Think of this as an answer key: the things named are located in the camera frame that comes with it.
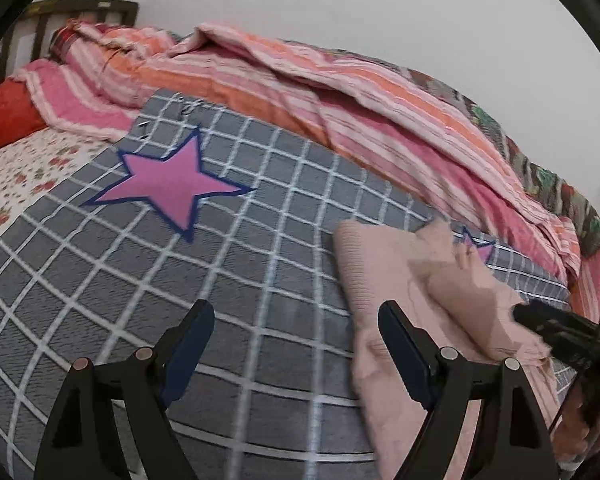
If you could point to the red patterned pillow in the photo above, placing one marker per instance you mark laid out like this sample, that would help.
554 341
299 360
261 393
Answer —
64 42

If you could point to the dark wooden headboard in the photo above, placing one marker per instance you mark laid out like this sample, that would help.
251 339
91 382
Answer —
15 40

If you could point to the white floral bedsheet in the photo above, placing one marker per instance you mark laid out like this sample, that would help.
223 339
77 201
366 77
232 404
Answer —
25 170

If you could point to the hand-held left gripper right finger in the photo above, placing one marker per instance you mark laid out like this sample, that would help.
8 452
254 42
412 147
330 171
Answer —
405 350

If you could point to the pink knitted sweater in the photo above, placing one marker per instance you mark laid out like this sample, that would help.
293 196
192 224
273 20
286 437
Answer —
380 270

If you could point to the grey checked blanket with stars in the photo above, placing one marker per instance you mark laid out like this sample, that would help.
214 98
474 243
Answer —
255 260

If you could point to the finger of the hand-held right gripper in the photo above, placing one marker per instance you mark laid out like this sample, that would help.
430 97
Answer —
550 322

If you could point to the pink orange striped quilt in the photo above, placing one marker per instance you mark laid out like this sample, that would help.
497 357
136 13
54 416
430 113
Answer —
330 90

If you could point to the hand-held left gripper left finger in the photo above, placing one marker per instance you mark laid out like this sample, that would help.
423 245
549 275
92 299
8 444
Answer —
190 340

